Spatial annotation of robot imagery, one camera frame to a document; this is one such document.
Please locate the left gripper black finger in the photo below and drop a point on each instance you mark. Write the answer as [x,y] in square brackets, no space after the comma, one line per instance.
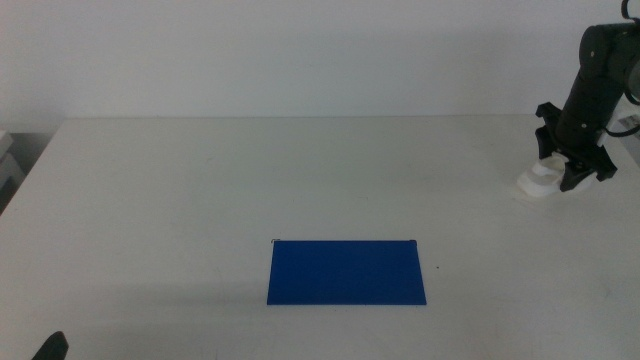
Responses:
[52,347]

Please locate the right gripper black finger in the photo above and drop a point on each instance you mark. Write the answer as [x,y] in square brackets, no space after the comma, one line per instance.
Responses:
[543,145]
[574,177]

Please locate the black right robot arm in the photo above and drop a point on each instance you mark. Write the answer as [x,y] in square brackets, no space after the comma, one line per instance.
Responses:
[597,75]

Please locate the blue rectangular mat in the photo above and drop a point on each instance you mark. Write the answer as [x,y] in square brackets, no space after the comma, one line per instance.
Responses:
[345,275]

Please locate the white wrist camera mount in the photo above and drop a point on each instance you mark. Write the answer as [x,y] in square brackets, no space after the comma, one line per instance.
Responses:
[627,120]

